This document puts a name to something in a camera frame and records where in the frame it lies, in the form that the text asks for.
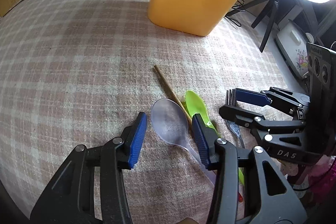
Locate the black tripod stand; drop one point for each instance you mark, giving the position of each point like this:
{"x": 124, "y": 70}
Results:
{"x": 271, "y": 9}

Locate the green plastic spoon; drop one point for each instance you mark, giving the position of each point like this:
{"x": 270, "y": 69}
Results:
{"x": 195, "y": 105}

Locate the checkered pink tablecloth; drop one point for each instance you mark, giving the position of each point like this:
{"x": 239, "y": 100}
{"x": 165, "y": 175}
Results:
{"x": 79, "y": 71}

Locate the steel fork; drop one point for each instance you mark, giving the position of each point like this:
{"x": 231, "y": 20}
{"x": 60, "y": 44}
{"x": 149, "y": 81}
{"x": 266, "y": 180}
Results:
{"x": 234, "y": 128}

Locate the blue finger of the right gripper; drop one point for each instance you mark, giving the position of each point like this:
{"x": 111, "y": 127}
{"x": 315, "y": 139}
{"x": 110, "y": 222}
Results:
{"x": 253, "y": 120}
{"x": 291, "y": 103}

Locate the clear purple plastic spoon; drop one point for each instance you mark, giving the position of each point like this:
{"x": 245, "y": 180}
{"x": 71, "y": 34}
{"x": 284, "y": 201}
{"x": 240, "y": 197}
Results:
{"x": 170, "y": 124}

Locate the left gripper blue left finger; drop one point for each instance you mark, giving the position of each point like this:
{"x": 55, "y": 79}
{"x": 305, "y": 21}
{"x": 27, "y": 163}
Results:
{"x": 88, "y": 186}

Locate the pink sleeve forearm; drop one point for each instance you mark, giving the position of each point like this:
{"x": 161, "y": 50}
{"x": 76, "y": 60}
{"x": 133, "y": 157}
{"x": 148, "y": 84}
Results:
{"x": 318, "y": 180}

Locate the floral white slow cooker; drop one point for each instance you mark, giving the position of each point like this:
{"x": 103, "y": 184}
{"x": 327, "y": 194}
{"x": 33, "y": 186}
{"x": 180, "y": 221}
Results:
{"x": 292, "y": 40}

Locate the left gloved hand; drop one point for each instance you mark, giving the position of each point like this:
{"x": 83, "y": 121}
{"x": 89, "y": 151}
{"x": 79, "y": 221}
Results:
{"x": 187, "y": 221}

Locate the red wooden chopstick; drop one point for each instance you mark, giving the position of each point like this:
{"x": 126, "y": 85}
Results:
{"x": 171, "y": 94}

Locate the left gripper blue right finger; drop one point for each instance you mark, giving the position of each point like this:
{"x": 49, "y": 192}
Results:
{"x": 249, "y": 187}

